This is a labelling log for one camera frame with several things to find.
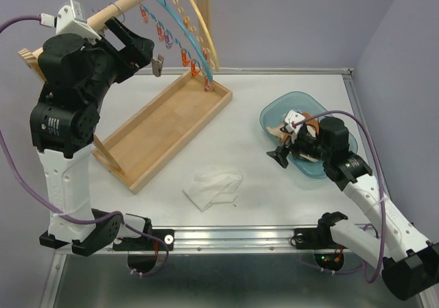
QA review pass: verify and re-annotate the blue plastic clip hanger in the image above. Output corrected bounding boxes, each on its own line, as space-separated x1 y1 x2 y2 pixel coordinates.
138 0 215 91

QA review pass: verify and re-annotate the wooden clamp hanger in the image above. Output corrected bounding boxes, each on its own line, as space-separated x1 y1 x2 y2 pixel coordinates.
111 2 164 77

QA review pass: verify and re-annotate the brown underwear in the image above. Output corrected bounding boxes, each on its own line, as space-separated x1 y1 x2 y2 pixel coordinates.
280 110 319 143

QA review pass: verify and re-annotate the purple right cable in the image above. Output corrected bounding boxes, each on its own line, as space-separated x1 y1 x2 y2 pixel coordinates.
286 110 388 284

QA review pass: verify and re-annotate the yellow plastic clip hanger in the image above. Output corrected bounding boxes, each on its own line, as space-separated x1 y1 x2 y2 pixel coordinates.
172 0 220 71

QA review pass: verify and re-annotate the beige underwear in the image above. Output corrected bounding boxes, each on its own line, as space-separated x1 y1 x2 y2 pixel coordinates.
265 115 320 163

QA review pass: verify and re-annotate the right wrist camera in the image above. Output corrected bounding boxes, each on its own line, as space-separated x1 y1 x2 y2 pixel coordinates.
281 110 305 143

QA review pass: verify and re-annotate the aluminium mounting rail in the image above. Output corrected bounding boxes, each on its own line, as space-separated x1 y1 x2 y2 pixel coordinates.
58 222 423 254

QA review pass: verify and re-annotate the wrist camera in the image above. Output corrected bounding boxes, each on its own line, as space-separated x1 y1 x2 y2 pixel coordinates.
281 110 305 143
39 0 102 43

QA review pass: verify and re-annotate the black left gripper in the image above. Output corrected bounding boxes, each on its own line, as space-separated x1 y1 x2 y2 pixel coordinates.
83 16 156 106

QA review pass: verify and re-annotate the blue plastic tub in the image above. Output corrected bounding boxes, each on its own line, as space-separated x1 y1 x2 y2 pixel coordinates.
259 91 365 182

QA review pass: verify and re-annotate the wooden clothes rack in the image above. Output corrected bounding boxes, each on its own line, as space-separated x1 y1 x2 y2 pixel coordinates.
20 0 233 193

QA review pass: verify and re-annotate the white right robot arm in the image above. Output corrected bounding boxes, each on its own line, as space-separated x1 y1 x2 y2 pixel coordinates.
267 110 438 300

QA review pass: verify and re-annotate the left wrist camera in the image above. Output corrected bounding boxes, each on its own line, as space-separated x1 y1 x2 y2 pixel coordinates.
39 0 102 43

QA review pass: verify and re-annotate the white underwear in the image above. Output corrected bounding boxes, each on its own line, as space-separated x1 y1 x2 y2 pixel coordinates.
182 165 244 213

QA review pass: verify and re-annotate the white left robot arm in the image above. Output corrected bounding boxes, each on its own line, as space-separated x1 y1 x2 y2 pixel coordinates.
29 17 154 257

